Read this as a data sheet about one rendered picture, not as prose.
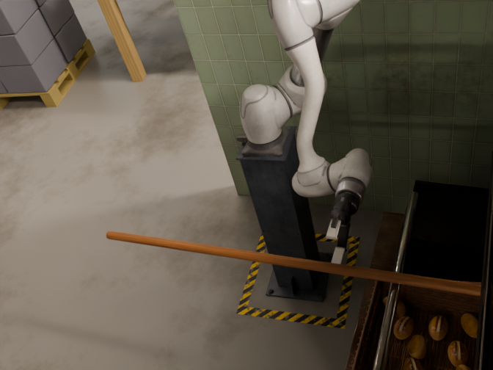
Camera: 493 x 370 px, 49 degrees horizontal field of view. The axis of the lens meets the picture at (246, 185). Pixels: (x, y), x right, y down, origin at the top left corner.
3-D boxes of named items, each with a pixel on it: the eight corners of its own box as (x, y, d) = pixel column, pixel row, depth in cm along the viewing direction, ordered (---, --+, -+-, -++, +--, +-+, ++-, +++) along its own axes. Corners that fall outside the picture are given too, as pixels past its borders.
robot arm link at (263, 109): (238, 132, 233) (226, 91, 217) (273, 112, 237) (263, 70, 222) (258, 150, 222) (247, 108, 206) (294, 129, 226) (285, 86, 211)
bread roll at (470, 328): (470, 343, 193) (480, 343, 196) (482, 331, 190) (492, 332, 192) (455, 319, 200) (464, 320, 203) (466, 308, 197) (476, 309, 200)
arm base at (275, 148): (243, 127, 243) (240, 117, 239) (291, 128, 236) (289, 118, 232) (232, 156, 232) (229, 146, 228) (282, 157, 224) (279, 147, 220)
